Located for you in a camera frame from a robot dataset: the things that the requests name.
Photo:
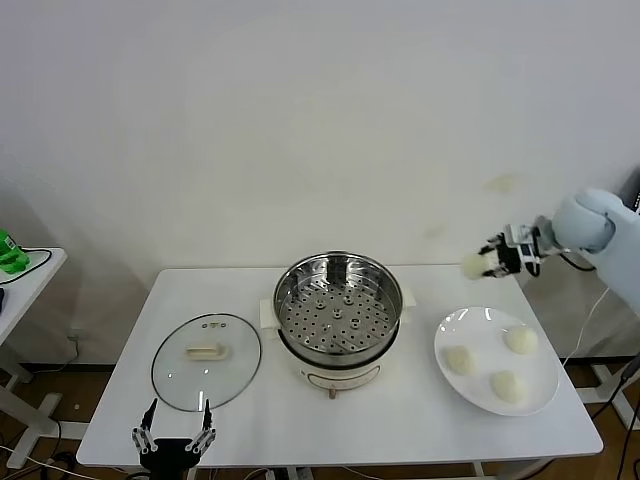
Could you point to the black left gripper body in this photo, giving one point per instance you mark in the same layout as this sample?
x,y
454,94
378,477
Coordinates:
x,y
167,454

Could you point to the large white round plate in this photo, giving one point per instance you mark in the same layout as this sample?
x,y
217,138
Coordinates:
x,y
492,340

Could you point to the perforated stainless steel steamer basket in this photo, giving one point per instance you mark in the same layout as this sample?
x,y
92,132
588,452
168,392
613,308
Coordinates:
x,y
310,325

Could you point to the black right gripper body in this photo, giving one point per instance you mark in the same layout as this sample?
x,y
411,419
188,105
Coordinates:
x,y
507,260

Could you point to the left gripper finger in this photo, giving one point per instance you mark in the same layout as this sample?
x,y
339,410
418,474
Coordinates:
x,y
202,439
144,440

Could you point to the green plastic object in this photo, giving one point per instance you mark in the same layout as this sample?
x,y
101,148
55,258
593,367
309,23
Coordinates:
x,y
10,252

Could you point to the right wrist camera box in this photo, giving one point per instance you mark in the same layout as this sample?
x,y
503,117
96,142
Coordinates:
x,y
520,240

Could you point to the white side table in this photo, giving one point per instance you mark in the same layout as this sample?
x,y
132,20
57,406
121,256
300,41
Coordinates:
x,y
605,377
30,285

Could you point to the round glass pot lid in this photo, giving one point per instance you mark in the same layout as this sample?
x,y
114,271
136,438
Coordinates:
x,y
175,360

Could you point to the pale right robot arm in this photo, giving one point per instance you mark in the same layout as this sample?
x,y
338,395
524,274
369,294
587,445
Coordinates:
x,y
585,220

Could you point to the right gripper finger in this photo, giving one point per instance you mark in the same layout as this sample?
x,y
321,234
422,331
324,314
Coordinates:
x,y
495,274
492,243

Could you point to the dark blue flat object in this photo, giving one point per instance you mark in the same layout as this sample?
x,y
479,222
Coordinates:
x,y
2,300

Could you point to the white steamed baozi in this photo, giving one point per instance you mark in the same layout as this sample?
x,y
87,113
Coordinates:
x,y
509,386
461,361
520,340
471,267

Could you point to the white wall outlet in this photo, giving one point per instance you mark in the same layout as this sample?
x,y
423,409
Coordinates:
x,y
75,334

